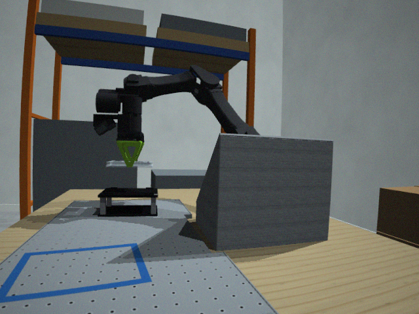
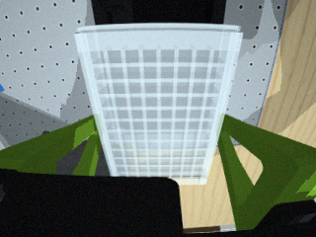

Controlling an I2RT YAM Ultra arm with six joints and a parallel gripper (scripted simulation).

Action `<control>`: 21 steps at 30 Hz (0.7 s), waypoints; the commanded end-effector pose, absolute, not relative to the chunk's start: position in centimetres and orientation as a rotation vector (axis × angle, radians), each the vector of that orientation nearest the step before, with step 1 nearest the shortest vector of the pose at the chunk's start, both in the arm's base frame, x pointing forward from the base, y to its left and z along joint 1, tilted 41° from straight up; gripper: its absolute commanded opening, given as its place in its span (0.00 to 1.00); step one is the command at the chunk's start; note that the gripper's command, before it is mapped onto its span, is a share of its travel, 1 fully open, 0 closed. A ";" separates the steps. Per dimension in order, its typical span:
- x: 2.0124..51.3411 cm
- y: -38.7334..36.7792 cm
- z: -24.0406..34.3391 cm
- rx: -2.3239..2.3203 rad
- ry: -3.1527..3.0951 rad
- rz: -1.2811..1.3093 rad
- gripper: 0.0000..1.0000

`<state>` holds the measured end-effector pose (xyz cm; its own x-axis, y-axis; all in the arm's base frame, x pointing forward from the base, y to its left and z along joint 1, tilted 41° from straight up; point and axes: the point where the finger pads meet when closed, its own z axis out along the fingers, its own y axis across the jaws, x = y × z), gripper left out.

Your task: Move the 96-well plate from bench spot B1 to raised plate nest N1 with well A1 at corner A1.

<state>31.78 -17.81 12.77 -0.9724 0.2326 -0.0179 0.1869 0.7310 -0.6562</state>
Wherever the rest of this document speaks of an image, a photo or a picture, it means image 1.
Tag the blue tape outline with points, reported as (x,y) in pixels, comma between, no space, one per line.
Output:
(145,277)

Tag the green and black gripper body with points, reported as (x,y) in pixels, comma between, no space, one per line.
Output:
(135,128)

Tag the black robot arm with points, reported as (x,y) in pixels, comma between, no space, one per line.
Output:
(138,89)

